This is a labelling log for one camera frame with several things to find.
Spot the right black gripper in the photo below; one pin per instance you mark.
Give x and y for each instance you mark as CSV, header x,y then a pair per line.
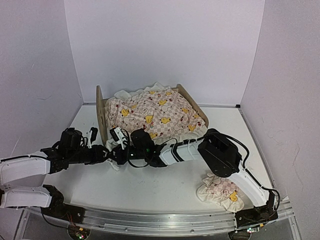
x,y
120,159

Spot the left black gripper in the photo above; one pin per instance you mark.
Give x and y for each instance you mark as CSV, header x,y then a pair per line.
x,y
97,155

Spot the wooden pet bed frame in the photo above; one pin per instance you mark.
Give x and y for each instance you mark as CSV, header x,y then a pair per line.
x,y
101,112

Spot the duck print ruffled bed cover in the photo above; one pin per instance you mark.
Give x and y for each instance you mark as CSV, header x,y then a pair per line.
x,y
160,111

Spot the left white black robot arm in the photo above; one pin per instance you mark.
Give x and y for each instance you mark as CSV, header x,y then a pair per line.
x,y
72,148

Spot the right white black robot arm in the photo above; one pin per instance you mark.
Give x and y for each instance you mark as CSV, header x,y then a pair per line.
x,y
221,154

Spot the duck print ruffled pillow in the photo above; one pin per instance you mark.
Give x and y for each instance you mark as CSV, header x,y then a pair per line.
x,y
221,192

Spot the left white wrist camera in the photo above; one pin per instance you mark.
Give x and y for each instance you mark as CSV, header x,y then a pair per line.
x,y
91,136

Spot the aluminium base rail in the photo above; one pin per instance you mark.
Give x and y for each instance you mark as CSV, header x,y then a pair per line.
x,y
33,224

